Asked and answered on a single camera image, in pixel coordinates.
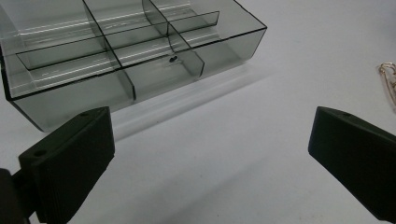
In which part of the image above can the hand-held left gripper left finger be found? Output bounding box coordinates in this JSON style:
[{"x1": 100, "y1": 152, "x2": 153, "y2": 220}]
[{"x1": 18, "y1": 105, "x2": 116, "y2": 224}]

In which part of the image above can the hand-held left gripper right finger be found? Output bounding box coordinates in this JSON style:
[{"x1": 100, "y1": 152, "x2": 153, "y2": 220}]
[{"x1": 307, "y1": 105, "x2": 396, "y2": 224}]

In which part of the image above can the clear smoky plastic organizer box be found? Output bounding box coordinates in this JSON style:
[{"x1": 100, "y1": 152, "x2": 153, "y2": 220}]
[{"x1": 0, "y1": 0, "x2": 268, "y2": 133}]

